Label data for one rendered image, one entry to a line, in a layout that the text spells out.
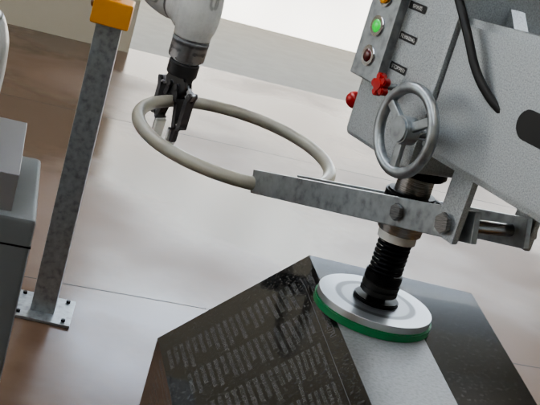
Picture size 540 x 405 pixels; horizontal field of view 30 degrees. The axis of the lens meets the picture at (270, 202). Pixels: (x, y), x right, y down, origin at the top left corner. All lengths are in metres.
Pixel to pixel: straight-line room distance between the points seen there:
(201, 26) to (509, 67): 1.05
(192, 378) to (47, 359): 1.39
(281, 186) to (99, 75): 1.30
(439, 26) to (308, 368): 0.59
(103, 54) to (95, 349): 0.94
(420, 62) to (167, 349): 0.78
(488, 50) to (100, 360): 2.05
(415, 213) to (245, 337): 0.43
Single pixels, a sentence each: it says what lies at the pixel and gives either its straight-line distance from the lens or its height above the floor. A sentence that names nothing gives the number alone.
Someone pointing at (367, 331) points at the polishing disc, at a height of 0.88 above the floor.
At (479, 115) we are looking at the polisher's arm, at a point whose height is 1.31.
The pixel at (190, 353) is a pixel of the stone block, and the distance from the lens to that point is 1.96.
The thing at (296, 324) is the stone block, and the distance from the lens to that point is 1.83.
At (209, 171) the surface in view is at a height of 0.95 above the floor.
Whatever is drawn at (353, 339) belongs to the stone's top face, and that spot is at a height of 0.87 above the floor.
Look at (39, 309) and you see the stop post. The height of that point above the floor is 0.02.
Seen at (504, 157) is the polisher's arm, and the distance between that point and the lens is 1.47.
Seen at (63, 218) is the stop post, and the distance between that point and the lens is 3.34.
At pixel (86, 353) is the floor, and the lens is 3.30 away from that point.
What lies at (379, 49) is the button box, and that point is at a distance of 1.69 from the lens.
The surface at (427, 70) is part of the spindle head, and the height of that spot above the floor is 1.33.
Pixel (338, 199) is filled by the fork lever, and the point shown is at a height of 1.04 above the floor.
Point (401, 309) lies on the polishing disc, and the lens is 1.84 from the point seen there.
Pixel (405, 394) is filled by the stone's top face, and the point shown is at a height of 0.87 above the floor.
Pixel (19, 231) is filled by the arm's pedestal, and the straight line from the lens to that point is 2.05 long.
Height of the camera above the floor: 1.54
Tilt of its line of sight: 17 degrees down
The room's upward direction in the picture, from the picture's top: 17 degrees clockwise
